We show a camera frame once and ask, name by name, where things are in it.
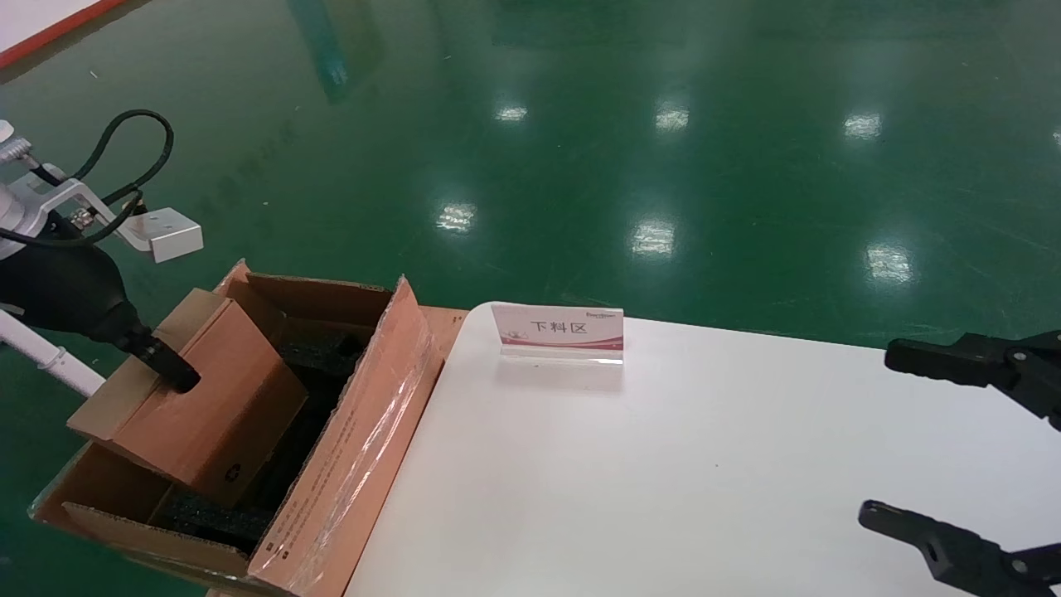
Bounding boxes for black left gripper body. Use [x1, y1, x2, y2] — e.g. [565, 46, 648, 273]
[0, 239, 156, 355]

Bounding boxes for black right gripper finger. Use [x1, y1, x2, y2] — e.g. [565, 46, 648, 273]
[884, 331, 1061, 431]
[857, 499, 1061, 597]

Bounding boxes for small cardboard box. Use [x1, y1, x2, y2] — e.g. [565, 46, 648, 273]
[67, 287, 310, 509]

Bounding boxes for white red sign placard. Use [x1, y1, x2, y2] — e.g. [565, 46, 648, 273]
[490, 303, 626, 366]

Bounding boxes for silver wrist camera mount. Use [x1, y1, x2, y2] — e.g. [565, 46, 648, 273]
[23, 183, 205, 265]

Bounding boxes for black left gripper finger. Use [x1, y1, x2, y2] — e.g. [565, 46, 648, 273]
[133, 331, 202, 393]

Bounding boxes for large open cardboard box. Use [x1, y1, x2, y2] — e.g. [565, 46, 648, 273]
[28, 258, 471, 597]

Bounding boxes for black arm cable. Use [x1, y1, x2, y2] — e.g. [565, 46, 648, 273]
[0, 109, 176, 249]

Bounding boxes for white metal tube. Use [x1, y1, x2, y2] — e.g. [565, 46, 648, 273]
[0, 310, 107, 399]

